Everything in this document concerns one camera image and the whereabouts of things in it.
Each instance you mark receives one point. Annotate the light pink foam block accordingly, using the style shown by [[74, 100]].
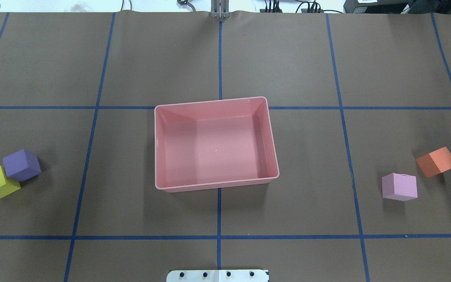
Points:
[[400, 187]]

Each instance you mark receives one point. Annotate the purple foam block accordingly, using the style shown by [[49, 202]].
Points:
[[21, 166]]

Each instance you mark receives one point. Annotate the pink plastic bin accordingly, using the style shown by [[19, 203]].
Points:
[[214, 144]]

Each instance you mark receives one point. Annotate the orange foam block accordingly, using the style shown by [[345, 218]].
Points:
[[435, 162]]

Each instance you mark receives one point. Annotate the aluminium frame post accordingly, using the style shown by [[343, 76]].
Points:
[[220, 9]]

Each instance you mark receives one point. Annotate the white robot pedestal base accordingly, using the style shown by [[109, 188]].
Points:
[[217, 275]]

